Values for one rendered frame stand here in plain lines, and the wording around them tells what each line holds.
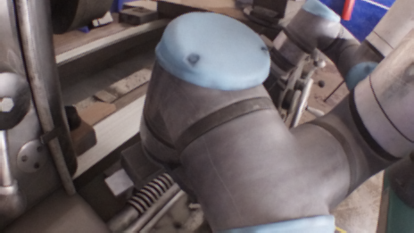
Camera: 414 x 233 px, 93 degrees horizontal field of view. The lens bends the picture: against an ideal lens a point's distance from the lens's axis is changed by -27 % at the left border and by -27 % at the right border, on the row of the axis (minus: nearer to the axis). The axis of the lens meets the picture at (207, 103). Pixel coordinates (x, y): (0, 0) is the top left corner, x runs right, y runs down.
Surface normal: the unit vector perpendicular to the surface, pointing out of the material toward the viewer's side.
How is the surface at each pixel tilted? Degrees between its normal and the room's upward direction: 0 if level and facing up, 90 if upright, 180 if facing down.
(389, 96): 85
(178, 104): 63
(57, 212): 0
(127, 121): 36
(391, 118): 92
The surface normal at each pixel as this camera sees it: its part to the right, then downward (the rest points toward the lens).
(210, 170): -0.60, -0.09
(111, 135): 0.60, -0.45
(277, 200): 0.01, -0.44
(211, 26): 0.29, -0.60
